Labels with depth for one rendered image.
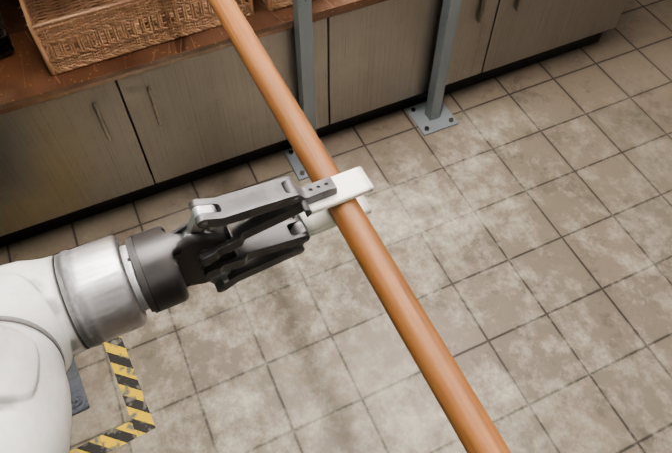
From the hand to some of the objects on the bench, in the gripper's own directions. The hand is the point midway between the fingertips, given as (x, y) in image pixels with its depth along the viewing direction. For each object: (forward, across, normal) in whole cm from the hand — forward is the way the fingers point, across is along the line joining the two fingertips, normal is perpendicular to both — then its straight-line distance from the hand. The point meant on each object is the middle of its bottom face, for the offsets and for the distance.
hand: (335, 201), depth 64 cm
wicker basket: (-2, +62, -128) cm, 142 cm away
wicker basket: (+58, +61, -128) cm, 153 cm away
